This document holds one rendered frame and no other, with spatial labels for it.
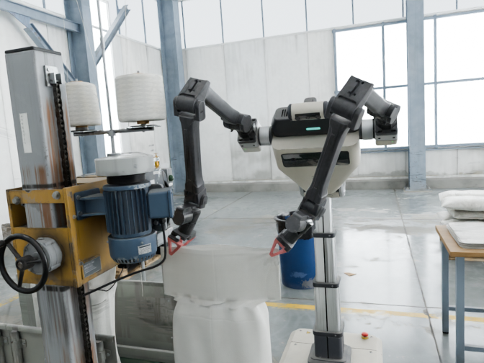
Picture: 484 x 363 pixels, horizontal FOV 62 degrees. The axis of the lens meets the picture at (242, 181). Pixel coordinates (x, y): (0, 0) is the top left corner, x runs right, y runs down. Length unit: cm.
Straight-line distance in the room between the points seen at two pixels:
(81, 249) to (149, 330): 102
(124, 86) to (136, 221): 44
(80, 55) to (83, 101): 622
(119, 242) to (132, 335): 113
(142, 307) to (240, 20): 864
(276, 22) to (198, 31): 195
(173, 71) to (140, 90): 903
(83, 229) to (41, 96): 42
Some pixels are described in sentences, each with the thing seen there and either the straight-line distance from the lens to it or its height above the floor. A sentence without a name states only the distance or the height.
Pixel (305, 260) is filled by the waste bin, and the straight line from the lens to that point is 378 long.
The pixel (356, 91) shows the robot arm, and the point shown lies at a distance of 130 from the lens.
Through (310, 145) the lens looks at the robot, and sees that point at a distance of 179.
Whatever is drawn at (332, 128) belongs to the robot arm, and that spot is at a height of 146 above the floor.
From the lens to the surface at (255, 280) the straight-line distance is 160.
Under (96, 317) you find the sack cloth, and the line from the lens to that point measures 194.
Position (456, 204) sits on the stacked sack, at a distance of 471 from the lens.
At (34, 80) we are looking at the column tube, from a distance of 138.
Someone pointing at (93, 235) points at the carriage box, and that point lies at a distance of 143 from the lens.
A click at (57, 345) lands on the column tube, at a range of 154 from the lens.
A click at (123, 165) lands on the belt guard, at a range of 125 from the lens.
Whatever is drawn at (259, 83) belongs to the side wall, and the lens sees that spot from 984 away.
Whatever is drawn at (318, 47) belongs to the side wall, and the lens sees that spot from 966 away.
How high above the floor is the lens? 147
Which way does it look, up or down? 7 degrees down
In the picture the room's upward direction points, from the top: 4 degrees counter-clockwise
